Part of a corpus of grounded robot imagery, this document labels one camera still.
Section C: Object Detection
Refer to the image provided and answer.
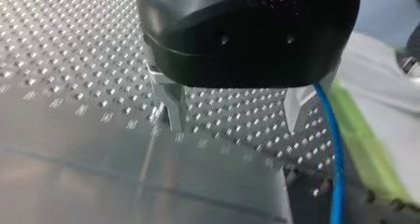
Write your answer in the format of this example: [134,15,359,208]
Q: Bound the blue cable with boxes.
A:
[312,81,347,224]

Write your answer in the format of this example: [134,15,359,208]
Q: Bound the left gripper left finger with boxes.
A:
[145,62,188,133]

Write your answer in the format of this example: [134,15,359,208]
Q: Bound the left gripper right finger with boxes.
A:
[282,72,339,134]

